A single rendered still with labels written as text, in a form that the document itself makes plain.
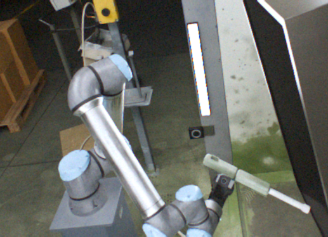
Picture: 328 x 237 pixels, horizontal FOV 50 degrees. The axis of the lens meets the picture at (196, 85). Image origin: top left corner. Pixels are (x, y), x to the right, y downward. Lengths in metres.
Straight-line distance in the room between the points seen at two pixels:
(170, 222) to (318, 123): 0.59
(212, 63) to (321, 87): 1.24
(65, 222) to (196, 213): 0.78
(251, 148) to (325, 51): 1.66
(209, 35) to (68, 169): 1.03
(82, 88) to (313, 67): 0.76
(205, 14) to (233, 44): 0.25
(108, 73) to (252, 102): 1.21
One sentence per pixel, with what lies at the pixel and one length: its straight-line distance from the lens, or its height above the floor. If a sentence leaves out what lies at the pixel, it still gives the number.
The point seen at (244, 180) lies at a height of 0.81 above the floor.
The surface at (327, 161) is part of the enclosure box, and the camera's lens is 1.13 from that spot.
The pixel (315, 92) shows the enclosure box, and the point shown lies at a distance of 0.97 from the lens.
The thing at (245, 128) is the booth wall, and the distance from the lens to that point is 2.40.
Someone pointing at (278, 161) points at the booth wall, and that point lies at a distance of 2.62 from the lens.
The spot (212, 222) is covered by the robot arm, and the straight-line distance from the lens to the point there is 1.40.
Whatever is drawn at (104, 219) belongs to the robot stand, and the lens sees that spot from 1.82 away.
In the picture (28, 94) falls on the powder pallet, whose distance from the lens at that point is 4.48.
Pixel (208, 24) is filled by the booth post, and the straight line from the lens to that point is 2.03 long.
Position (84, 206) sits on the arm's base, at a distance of 1.85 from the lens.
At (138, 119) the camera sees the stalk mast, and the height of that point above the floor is 0.53.
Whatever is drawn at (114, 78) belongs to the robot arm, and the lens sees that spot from 1.32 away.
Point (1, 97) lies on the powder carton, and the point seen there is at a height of 0.32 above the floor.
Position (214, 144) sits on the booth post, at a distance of 2.46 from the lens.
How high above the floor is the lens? 1.93
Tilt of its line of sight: 29 degrees down
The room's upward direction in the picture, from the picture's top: 9 degrees counter-clockwise
